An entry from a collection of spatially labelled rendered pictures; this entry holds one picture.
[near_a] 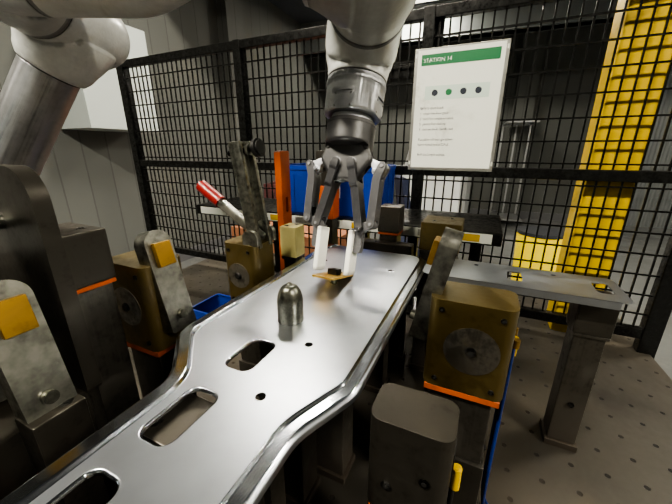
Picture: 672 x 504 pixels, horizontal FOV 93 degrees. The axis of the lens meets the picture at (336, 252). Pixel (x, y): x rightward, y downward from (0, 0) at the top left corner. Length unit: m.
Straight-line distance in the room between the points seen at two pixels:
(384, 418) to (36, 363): 0.30
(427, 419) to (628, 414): 0.65
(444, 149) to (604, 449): 0.73
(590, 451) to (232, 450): 0.65
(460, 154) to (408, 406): 0.77
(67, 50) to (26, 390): 0.63
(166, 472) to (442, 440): 0.20
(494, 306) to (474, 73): 0.71
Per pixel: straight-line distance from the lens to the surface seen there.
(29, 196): 0.37
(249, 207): 0.54
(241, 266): 0.57
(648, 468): 0.82
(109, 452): 0.31
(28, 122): 0.91
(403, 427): 0.30
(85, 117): 2.96
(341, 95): 0.50
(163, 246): 0.44
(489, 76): 0.98
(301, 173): 0.90
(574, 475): 0.74
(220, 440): 0.28
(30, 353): 0.37
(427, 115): 0.98
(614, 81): 1.04
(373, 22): 0.43
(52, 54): 0.86
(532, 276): 0.63
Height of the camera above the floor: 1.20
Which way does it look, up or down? 18 degrees down
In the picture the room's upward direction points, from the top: straight up
